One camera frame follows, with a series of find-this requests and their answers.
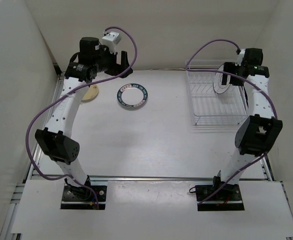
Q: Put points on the white wire dish rack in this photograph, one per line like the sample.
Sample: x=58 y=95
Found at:
x=208 y=108

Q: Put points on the green rim text plate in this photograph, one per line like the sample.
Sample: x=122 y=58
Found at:
x=132 y=96

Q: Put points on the aluminium rail bar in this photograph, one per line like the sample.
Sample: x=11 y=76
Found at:
x=147 y=178

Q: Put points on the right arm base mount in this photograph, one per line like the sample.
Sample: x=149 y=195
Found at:
x=227 y=199

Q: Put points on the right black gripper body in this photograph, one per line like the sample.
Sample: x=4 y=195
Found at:
x=231 y=66

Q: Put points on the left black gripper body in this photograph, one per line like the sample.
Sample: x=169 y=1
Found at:
x=106 y=60

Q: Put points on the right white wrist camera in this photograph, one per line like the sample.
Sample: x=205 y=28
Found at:
x=240 y=57

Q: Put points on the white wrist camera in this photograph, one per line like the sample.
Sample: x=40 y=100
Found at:
x=240 y=57
x=111 y=40

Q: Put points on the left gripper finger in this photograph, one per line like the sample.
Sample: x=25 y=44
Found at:
x=118 y=71
x=124 y=62

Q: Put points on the white front board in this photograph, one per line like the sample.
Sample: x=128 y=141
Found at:
x=153 y=211

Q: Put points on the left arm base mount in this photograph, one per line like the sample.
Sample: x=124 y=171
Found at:
x=83 y=199

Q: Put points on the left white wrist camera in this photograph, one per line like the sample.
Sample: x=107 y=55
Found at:
x=111 y=40

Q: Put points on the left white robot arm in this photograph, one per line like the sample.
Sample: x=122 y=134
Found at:
x=94 y=56

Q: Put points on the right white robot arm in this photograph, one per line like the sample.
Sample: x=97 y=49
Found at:
x=258 y=133

